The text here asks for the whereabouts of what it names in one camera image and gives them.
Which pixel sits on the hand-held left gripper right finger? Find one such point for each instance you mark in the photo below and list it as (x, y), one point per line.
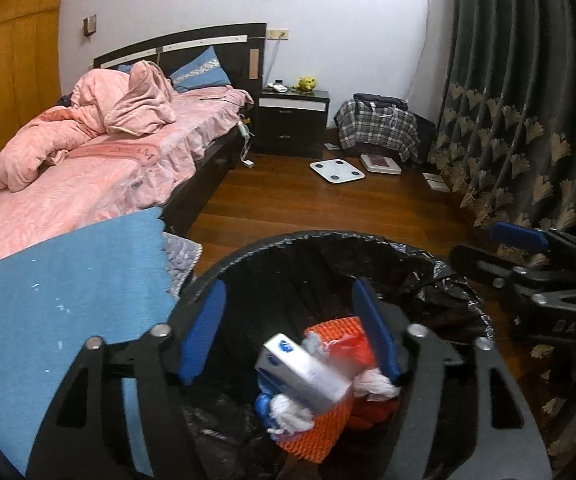
(375, 330)

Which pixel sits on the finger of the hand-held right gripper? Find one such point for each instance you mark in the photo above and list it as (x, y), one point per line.
(518, 235)
(483, 265)

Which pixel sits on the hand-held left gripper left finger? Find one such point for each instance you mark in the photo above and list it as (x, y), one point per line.
(202, 330)

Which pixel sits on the red fabric glove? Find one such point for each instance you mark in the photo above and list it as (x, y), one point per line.
(368, 412)

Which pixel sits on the white cardboard box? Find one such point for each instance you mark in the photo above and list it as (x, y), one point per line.
(303, 375)

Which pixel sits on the black lined trash bin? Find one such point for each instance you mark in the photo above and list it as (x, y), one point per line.
(293, 285)

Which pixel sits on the blue plastic piece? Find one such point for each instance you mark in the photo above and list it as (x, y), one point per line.
(263, 405)

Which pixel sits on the white tissue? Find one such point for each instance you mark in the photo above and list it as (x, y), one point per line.
(290, 412)

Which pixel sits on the orange foam net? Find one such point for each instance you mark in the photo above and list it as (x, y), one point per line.
(318, 435)

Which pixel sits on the grey quilted cloth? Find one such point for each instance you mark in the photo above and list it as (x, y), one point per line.
(182, 255)

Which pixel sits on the white paper on floor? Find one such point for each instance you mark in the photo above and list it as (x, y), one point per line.
(437, 180)

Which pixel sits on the blue table cloth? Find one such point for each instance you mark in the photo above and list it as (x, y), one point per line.
(67, 285)

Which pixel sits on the dark patterned curtain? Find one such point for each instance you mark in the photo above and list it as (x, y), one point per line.
(518, 85)

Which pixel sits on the white bathroom scale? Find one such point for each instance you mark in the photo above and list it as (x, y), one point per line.
(337, 171)

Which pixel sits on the plaid cloth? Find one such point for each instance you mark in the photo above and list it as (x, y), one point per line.
(378, 127)

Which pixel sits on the black nightstand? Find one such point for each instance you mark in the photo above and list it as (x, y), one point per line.
(293, 120)

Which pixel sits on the pink duvet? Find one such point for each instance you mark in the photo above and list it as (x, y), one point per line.
(92, 120)

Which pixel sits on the yellow plush toy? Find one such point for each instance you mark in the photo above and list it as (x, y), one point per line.
(306, 82)

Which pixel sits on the white remote control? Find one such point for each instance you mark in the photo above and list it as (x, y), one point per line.
(278, 86)

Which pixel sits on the large blue pillow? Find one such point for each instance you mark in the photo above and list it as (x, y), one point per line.
(200, 72)

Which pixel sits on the small blue pillow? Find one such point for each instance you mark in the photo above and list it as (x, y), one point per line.
(125, 67)

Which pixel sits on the wooden wardrobe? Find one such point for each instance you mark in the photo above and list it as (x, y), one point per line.
(12, 70)

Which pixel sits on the wall socket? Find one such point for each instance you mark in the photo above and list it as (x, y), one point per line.
(278, 34)

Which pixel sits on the small wooden wall lamp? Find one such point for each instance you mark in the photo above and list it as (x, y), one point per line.
(89, 25)

